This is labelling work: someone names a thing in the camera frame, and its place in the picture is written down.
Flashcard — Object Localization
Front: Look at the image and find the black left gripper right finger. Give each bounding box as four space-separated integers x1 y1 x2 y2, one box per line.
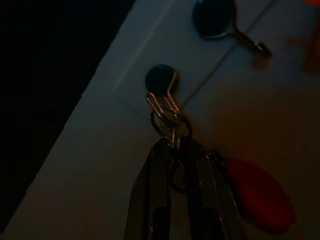
181 137 243 240

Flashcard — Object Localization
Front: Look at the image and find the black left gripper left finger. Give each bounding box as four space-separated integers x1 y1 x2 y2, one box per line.
124 138 176 240

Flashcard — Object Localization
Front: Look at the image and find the red oval key fob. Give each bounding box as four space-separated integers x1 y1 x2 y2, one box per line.
206 149 296 234

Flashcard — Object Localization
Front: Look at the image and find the silver metal key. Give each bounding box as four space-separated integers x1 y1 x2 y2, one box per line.
169 124 183 149

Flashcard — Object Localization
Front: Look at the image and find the large metal key ring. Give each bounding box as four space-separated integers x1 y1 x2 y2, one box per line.
149 106 194 141

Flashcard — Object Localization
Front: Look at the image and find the clear adhesive hook pad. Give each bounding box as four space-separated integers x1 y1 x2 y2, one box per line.
116 59 191 120

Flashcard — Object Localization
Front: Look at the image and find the orange paper card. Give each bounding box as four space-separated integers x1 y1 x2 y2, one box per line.
301 0 320 74

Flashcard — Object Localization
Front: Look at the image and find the blue knob wire wall hook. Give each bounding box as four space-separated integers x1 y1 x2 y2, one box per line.
144 63 187 126
191 0 273 59

